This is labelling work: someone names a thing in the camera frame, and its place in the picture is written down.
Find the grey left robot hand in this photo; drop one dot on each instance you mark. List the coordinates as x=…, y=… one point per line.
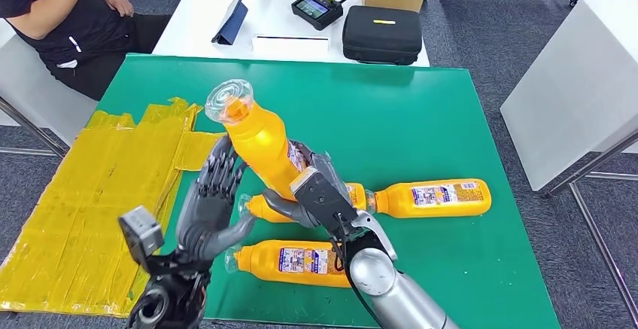
x=204, y=217

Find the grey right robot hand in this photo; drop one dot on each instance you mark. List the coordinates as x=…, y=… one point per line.
x=289, y=212

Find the orange detergent bottle clear cap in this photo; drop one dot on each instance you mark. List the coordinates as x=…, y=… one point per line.
x=259, y=142
x=259, y=264
x=398, y=204
x=259, y=209

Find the green table mat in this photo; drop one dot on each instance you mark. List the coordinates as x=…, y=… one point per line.
x=374, y=117

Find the yellow taped plastic sheet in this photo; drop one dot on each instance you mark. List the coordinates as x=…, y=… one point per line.
x=75, y=192

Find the flat white box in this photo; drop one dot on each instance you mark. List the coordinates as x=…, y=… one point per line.
x=289, y=50

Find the white desk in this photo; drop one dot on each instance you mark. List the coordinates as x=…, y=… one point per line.
x=199, y=22

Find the tablet with blue cover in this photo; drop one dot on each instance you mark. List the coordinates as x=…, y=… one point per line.
x=232, y=22

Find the black carrying case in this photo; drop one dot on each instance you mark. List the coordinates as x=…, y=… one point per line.
x=381, y=37

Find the black remote controller with antennas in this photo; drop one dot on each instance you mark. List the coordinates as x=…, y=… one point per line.
x=316, y=10

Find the white bench metal legs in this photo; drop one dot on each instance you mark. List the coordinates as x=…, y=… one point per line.
x=30, y=97

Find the person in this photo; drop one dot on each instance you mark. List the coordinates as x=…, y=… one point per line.
x=60, y=22

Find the white table metal legs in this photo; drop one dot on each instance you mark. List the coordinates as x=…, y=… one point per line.
x=573, y=92

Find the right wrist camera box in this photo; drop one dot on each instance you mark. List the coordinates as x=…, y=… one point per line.
x=324, y=199

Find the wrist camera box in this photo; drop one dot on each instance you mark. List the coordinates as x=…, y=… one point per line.
x=139, y=232
x=324, y=199

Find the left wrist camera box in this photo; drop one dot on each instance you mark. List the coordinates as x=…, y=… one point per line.
x=139, y=232

